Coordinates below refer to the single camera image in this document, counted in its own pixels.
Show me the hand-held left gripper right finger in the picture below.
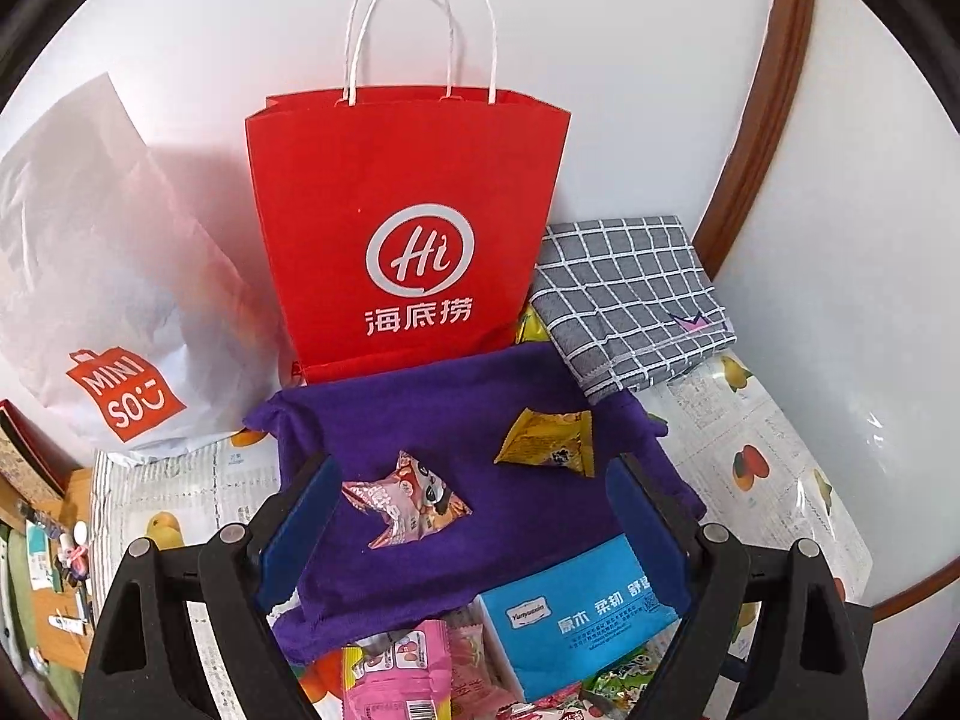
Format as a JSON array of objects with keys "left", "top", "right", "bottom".
[{"left": 606, "top": 452, "right": 875, "bottom": 720}]

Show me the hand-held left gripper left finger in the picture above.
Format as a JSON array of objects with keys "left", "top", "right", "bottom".
[{"left": 79, "top": 452, "right": 344, "bottom": 720}]

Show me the red white snack packet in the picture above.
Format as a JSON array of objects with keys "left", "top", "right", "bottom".
[{"left": 510, "top": 696, "right": 601, "bottom": 720}]

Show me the blue tissue box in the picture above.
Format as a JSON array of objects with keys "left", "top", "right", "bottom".
[{"left": 478, "top": 535, "right": 680, "bottom": 702}]

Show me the pink panda snack packet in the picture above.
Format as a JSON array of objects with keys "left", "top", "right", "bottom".
[{"left": 342, "top": 451, "right": 473, "bottom": 552}]

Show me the yellow snack packet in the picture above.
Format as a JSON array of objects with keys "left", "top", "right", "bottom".
[{"left": 493, "top": 406, "right": 595, "bottom": 478}]

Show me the fruit print table cover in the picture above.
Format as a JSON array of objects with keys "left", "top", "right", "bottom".
[{"left": 88, "top": 345, "right": 875, "bottom": 720}]

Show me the green snack packet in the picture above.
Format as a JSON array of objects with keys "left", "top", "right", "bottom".
[{"left": 581, "top": 649, "right": 670, "bottom": 700}]

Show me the purple towel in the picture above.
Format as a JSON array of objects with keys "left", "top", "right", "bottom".
[{"left": 244, "top": 343, "right": 706, "bottom": 665}]

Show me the pale pink snack packet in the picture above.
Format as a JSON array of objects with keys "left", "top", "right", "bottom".
[{"left": 446, "top": 613, "right": 497, "bottom": 695}]

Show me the small yellow candy packet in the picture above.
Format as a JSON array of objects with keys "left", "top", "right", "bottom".
[{"left": 514, "top": 304, "right": 554, "bottom": 347}]

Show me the grey checked fabric pouch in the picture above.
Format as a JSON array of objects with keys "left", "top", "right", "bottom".
[{"left": 531, "top": 215, "right": 740, "bottom": 398}]

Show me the brown cardboard box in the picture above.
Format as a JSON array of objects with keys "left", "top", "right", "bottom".
[{"left": 0, "top": 465, "right": 97, "bottom": 680}]

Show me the brown patterned box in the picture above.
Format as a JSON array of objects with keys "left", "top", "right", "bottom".
[{"left": 0, "top": 399, "right": 70, "bottom": 505}]

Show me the brown wooden trim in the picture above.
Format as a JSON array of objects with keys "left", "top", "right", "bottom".
[
  {"left": 690, "top": 0, "right": 818, "bottom": 278},
  {"left": 870, "top": 529, "right": 960, "bottom": 623}
]

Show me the white plastic bag orange logo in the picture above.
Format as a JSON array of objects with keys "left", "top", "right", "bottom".
[{"left": 0, "top": 71, "right": 290, "bottom": 462}]

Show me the red paper bag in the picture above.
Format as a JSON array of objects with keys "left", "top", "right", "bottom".
[{"left": 244, "top": 0, "right": 572, "bottom": 387}]

